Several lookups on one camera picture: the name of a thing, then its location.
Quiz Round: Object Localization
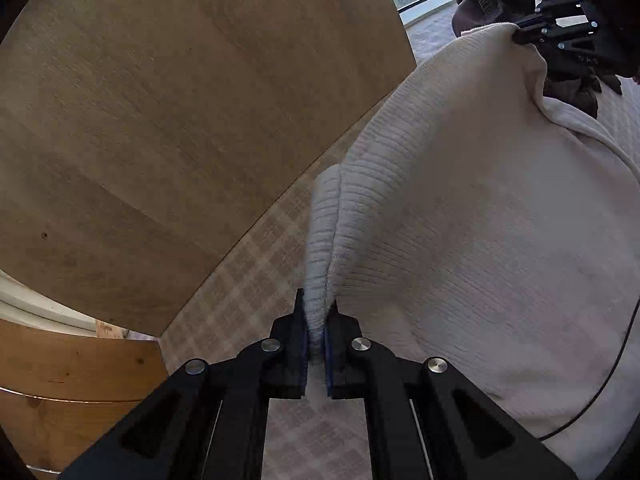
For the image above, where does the wooden headboard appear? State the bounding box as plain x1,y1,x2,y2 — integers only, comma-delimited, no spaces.
0,0,418,338

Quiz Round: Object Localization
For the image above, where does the black cable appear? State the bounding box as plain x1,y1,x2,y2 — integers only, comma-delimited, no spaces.
537,297,640,442

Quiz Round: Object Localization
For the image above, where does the cream knit sweater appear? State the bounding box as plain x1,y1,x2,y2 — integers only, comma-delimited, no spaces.
305,22,640,456

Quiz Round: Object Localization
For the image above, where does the pink plaid blanket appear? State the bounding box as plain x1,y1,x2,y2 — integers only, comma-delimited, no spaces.
160,2,640,480

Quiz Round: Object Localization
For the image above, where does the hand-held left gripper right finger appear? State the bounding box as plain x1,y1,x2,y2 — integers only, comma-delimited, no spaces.
322,298,578,480

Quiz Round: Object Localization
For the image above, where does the wooden side panel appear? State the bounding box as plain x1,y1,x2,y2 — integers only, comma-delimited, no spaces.
0,317,171,473

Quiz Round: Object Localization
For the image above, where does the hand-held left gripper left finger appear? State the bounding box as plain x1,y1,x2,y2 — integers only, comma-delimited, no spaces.
59,288,308,480

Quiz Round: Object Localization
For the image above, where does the dark clothes pile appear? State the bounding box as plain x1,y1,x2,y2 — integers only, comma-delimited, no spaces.
451,0,623,118

